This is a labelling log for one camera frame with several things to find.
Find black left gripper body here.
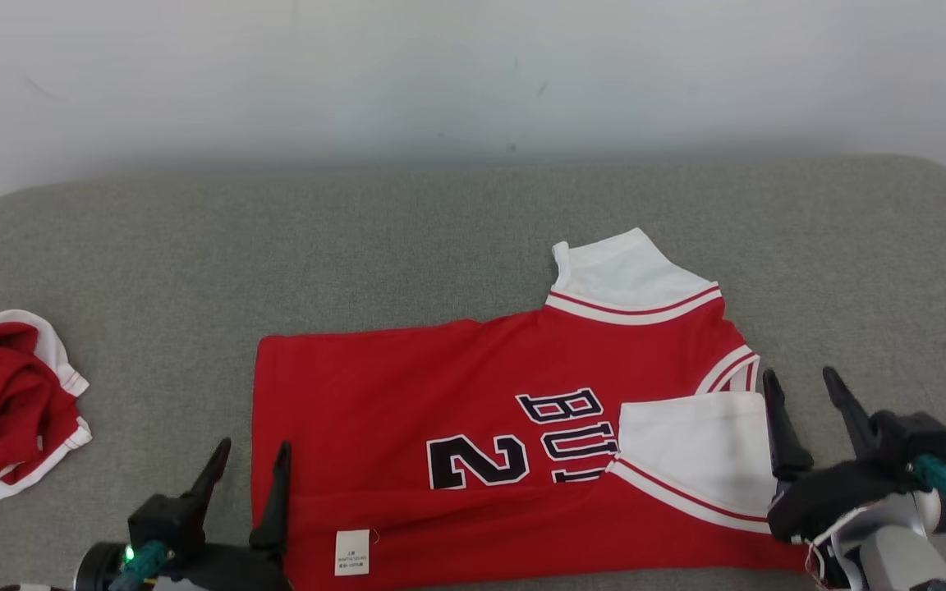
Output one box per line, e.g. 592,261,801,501
157,546,293,591

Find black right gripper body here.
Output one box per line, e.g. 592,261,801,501
767,458,917,544

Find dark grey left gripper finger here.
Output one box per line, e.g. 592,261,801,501
249,441,292,559
181,438,232,525

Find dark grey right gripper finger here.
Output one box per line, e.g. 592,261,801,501
762,369,815,481
822,366,884,460

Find red Bulls basketball jersey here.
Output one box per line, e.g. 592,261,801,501
251,228,811,591

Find grey fabric mat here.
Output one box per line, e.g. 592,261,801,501
0,156,946,591

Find thin red white wires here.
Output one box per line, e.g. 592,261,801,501
804,525,852,589

